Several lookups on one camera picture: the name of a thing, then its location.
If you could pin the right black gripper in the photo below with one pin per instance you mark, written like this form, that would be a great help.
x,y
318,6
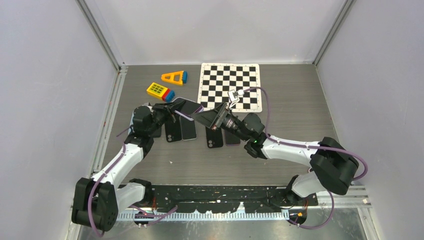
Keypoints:
x,y
210,118

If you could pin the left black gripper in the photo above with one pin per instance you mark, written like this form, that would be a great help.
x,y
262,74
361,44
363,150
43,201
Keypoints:
x,y
168,109

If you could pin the phone with white edge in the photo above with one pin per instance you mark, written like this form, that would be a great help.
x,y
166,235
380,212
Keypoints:
x,y
188,108

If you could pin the white edged bare phone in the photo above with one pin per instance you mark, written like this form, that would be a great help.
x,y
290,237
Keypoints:
x,y
188,129

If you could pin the purple edged bare phone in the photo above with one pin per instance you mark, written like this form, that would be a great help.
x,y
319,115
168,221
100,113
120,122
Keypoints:
x,y
231,139

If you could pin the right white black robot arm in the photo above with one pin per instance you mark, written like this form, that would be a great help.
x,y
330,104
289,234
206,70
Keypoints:
x,y
333,168

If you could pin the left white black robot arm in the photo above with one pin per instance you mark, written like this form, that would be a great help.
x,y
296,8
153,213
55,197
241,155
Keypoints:
x,y
99,200

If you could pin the black phone on table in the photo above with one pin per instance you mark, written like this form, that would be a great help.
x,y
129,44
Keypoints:
x,y
156,131

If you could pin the yellow red blue toy block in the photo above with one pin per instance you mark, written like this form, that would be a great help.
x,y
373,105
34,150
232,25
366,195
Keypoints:
x,y
160,92

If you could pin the orange triangle toy block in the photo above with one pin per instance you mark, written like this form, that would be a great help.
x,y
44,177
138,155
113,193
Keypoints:
x,y
177,78

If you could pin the black white checkerboard mat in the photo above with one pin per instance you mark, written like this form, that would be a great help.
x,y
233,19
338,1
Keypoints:
x,y
217,79

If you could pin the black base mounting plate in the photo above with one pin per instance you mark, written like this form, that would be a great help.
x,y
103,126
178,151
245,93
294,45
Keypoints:
x,y
220,199

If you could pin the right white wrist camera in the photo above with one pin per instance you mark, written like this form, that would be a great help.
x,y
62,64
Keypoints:
x,y
234,97

